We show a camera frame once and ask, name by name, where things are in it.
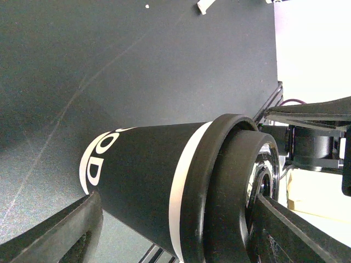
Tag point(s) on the single white stirrer packet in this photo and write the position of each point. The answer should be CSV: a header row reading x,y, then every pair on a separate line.
x,y
203,5

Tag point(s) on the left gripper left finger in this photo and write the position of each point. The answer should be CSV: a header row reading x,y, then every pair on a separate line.
x,y
71,235

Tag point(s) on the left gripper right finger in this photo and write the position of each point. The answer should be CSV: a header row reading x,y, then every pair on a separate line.
x,y
279,235

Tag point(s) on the single black paper cup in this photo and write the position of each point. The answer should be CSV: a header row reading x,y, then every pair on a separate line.
x,y
140,174

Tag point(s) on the black lid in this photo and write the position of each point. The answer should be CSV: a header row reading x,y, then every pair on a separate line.
x,y
231,161

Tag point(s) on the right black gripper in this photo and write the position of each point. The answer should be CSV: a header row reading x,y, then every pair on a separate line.
x,y
302,147

